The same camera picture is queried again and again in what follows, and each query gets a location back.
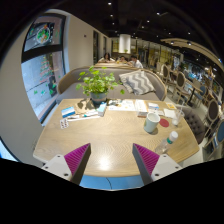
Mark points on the red round coaster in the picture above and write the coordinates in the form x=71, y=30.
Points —
x=164, y=123

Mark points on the clear plastic water bottle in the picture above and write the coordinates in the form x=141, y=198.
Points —
x=165, y=144

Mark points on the white paper menu sheets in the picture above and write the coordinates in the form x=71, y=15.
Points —
x=127, y=105

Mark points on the blue and white tissue box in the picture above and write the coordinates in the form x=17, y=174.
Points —
x=102, y=108

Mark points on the blue white card box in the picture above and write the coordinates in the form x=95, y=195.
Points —
x=68, y=112

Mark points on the large window with decals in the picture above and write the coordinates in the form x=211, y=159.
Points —
x=42, y=62

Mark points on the person in white shirt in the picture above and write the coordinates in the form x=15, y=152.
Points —
x=135, y=62

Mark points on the clear plastic cup with straw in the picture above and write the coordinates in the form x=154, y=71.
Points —
x=178, y=115

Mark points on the pale green ceramic mug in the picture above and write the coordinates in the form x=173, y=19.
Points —
x=151, y=121

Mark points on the wooden oval-back chair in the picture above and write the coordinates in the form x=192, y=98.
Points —
x=179, y=87

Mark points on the grey tufted chair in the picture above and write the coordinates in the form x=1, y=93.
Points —
x=192, y=121

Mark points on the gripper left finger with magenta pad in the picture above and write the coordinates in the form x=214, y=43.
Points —
x=71, y=166

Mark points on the person in middle background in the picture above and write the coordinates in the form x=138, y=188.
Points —
x=122, y=60

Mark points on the small patterned card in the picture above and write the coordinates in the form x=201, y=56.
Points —
x=64, y=123

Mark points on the yellow card on table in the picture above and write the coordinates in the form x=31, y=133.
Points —
x=171, y=106

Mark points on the grey chevron cushion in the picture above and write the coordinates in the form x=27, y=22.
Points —
x=137, y=82

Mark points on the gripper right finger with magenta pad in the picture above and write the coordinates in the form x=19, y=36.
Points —
x=152, y=166

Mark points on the white pen on table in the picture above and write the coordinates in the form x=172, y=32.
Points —
x=81, y=117

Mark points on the green potted plant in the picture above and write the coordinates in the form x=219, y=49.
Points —
x=97, y=84

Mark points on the person with dark hair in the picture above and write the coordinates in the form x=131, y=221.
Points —
x=106, y=58

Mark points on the small blue white booklet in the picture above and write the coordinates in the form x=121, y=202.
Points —
x=153, y=106

